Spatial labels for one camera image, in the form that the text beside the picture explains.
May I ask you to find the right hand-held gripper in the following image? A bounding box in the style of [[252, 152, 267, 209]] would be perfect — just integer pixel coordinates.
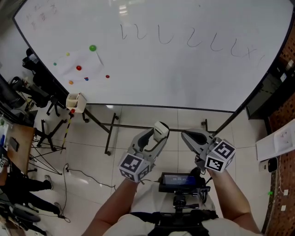
[[181, 128, 236, 173]]

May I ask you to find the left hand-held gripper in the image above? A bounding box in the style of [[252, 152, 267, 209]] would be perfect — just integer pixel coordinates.
[[118, 127, 171, 183]]

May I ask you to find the white whiteboard eraser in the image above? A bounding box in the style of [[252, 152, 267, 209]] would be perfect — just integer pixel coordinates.
[[153, 121, 170, 142]]

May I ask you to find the white whiteboard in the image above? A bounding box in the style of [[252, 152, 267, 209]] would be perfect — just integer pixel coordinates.
[[12, 0, 295, 113]]

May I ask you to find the person's right forearm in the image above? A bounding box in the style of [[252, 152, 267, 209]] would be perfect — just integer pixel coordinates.
[[206, 167, 262, 236]]

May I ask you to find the person's left forearm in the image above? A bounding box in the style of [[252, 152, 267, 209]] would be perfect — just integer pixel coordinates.
[[82, 177, 139, 236]]

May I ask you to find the black small monitor screen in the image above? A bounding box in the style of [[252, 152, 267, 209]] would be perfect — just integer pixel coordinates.
[[158, 172, 198, 193]]

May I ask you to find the white water dispenser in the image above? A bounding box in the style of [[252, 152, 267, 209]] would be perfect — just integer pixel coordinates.
[[255, 119, 295, 162]]

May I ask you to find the black glass cabinet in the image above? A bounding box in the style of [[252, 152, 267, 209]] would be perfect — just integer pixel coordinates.
[[245, 69, 289, 120]]

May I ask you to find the white marker holder box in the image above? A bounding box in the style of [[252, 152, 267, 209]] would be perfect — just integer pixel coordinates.
[[65, 92, 87, 113]]

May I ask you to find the yellow black hazard tape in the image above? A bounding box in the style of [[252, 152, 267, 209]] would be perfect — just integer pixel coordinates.
[[60, 112, 74, 154]]

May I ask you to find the white paper sheet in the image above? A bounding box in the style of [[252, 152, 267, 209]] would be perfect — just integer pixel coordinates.
[[55, 49, 104, 81]]

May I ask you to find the black office chair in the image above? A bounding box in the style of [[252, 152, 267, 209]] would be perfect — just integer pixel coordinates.
[[32, 73, 67, 117], [8, 76, 35, 109]]

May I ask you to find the brown wooden desk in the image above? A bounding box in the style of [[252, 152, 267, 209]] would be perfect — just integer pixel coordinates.
[[6, 124, 36, 176]]

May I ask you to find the black phone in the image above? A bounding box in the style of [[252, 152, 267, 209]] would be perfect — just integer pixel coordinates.
[[8, 137, 20, 153]]

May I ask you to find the white storage bin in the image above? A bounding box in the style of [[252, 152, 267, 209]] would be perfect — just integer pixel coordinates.
[[0, 117, 10, 148]]

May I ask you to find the black power cable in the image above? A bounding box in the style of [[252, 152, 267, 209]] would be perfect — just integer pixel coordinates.
[[62, 162, 117, 192]]

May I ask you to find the white black wall device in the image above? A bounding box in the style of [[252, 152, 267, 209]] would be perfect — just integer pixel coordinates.
[[259, 156, 278, 173]]

